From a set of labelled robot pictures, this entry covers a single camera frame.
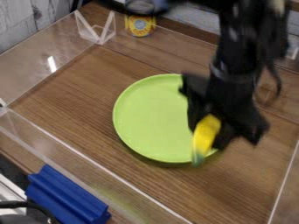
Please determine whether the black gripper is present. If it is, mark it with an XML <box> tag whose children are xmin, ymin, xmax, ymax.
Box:
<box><xmin>178</xmin><ymin>65</ymin><xmax>269</xmax><ymax>150</ymax></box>

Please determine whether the yellow toy banana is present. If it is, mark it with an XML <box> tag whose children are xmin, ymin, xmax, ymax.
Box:
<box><xmin>190</xmin><ymin>115</ymin><xmax>220</xmax><ymax>166</ymax></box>

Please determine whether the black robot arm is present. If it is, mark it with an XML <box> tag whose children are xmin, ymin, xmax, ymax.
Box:
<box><xmin>178</xmin><ymin>0</ymin><xmax>289</xmax><ymax>150</ymax></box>

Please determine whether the green round plate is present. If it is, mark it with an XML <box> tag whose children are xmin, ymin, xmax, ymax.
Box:
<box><xmin>110</xmin><ymin>73</ymin><xmax>220</xmax><ymax>165</ymax></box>

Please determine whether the yellow labelled tin can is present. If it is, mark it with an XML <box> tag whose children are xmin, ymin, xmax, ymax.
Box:
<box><xmin>124</xmin><ymin>0</ymin><xmax>156</xmax><ymax>38</ymax></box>

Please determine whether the blue plastic clamp block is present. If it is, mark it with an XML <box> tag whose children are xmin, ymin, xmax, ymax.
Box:
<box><xmin>25</xmin><ymin>165</ymin><xmax>110</xmax><ymax>224</ymax></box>

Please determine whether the clear acrylic triangle bracket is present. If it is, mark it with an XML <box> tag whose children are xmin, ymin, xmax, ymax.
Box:
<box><xmin>73</xmin><ymin>10</ymin><xmax>116</xmax><ymax>46</ymax></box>

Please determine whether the clear acrylic enclosure wall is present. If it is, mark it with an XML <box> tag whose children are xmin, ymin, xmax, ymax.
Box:
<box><xmin>0</xmin><ymin>11</ymin><xmax>192</xmax><ymax>224</ymax></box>

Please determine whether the black cable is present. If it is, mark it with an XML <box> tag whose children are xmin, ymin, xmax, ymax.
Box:
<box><xmin>0</xmin><ymin>199</ymin><xmax>56</xmax><ymax>224</ymax></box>

